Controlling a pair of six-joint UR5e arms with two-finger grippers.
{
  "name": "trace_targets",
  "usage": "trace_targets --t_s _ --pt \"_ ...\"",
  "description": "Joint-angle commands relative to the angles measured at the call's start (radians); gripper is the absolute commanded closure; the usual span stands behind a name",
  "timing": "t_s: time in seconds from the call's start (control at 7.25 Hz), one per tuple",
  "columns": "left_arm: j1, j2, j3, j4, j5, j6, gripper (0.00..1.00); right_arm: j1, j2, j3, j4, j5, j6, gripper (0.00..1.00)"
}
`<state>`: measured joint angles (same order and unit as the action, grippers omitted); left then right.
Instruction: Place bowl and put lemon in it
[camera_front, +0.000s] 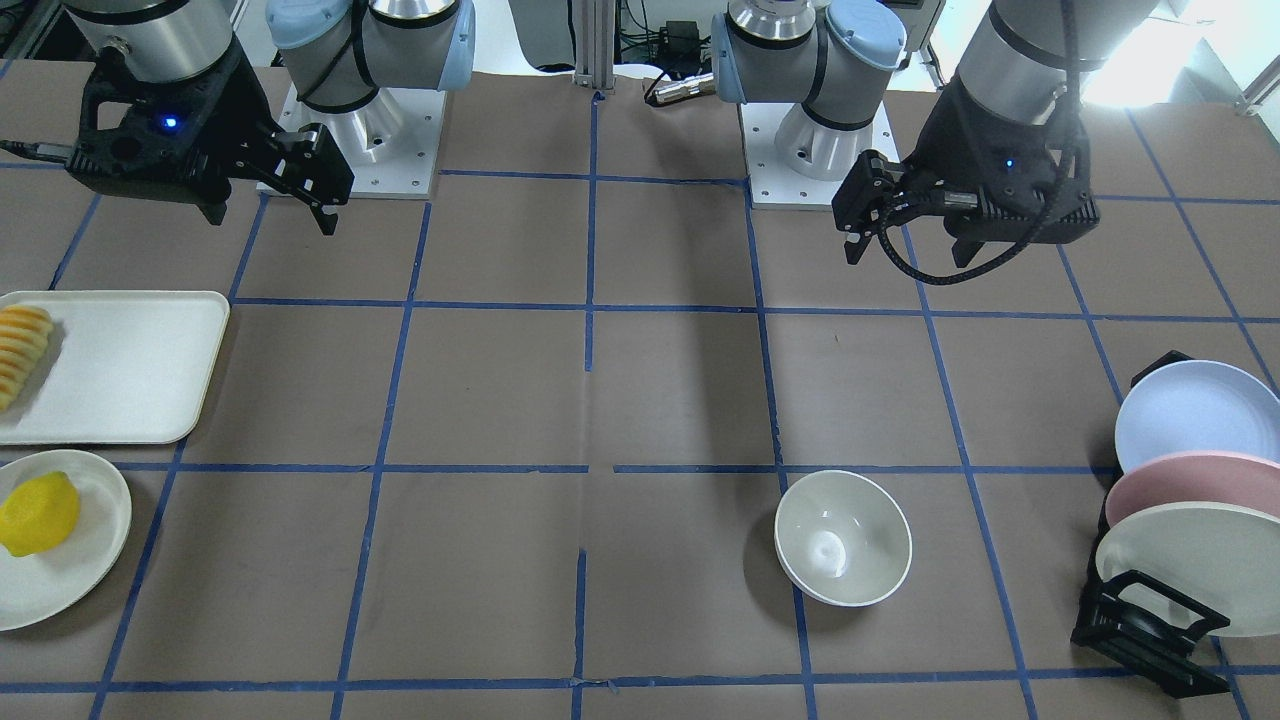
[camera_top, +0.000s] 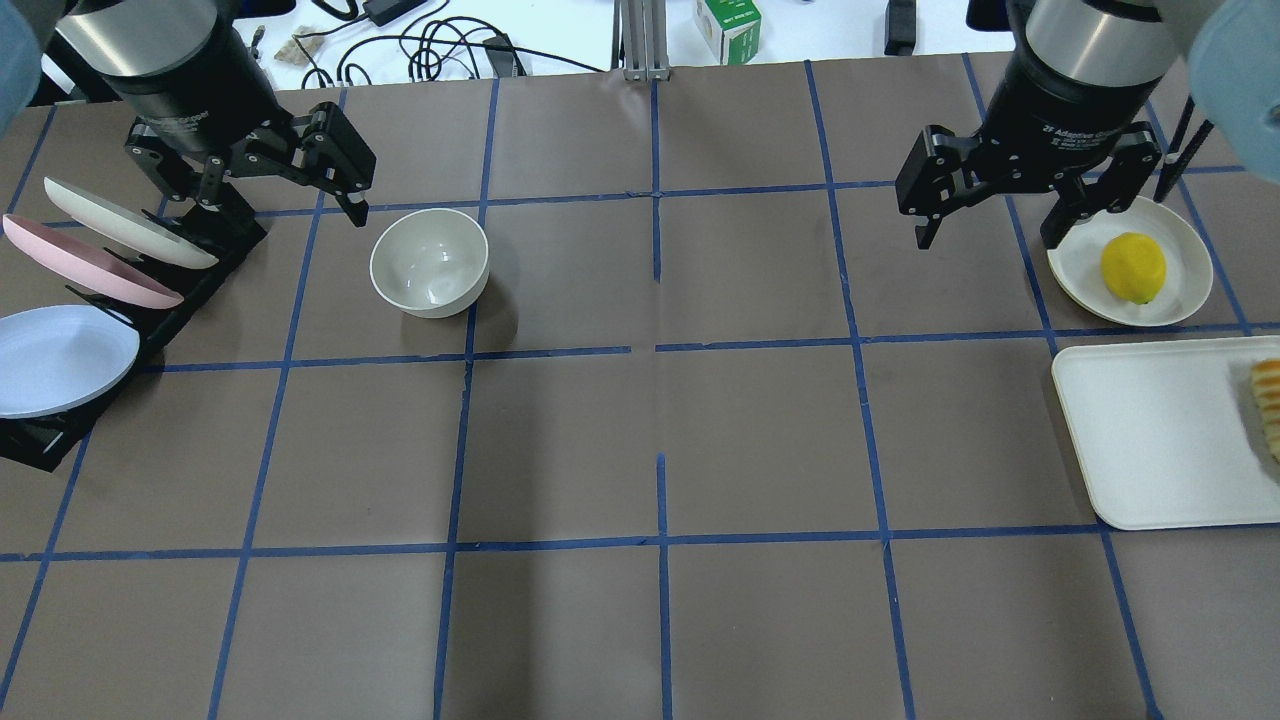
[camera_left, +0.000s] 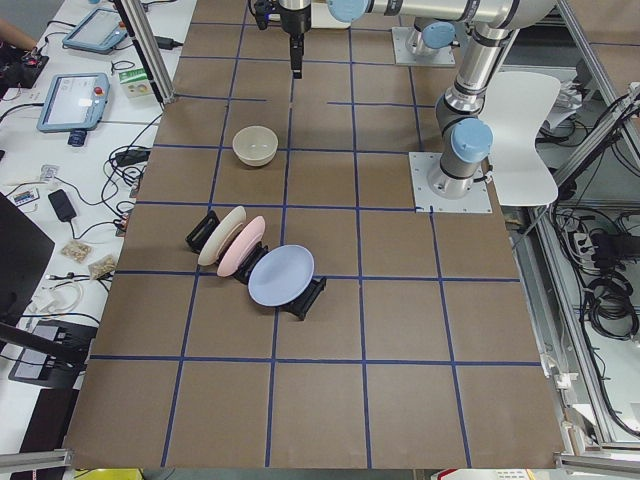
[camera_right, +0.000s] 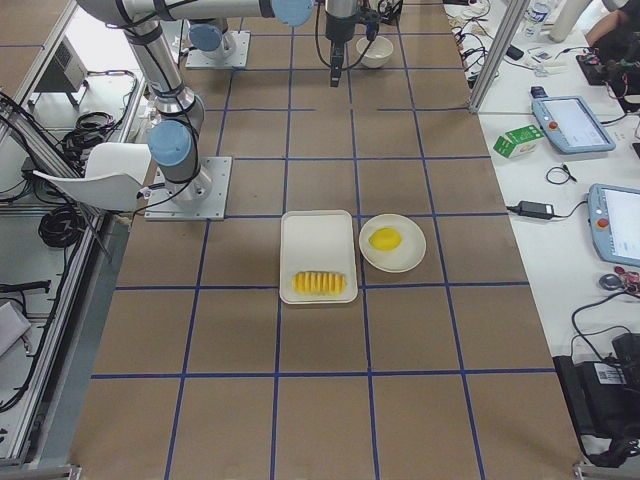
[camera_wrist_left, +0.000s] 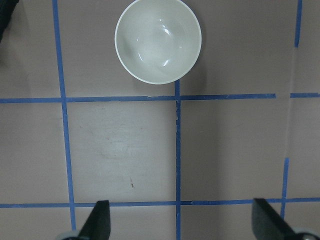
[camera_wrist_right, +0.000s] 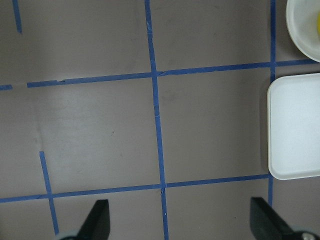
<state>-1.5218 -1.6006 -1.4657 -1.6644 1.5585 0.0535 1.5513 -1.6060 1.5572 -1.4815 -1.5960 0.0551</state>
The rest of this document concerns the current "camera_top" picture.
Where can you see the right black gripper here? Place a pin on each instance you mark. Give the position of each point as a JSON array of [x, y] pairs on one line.
[[1070, 110]]

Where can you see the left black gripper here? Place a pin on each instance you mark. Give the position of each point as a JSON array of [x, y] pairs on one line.
[[197, 106]]

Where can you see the yellow lemon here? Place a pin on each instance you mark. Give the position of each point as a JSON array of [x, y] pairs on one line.
[[1133, 267]]

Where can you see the white ceramic bowl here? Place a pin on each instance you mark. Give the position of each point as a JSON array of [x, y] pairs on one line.
[[433, 263]]

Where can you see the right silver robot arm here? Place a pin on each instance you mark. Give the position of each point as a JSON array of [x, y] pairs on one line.
[[1230, 48]]

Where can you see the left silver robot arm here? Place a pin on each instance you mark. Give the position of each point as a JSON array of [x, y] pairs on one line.
[[28, 29]]

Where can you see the small cream plate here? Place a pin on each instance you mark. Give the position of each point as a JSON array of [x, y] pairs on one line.
[[1076, 265]]

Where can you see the white plate in rack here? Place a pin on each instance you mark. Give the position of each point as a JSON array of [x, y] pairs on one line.
[[127, 227]]

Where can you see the black power adapter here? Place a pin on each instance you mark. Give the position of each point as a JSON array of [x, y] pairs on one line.
[[384, 12]]

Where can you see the pink plate in rack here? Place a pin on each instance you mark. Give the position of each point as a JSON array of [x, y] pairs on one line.
[[90, 267]]

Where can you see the light blue plate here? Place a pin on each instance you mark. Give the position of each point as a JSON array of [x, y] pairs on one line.
[[55, 358]]

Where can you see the white rectangular tray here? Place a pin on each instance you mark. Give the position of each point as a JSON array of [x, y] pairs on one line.
[[1167, 434]]

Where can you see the green white carton box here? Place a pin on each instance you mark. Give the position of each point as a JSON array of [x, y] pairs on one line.
[[731, 29]]

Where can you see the black plate rack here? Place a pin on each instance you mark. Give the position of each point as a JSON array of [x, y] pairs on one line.
[[42, 442]]

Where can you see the aluminium frame post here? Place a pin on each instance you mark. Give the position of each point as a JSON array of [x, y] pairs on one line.
[[639, 47]]

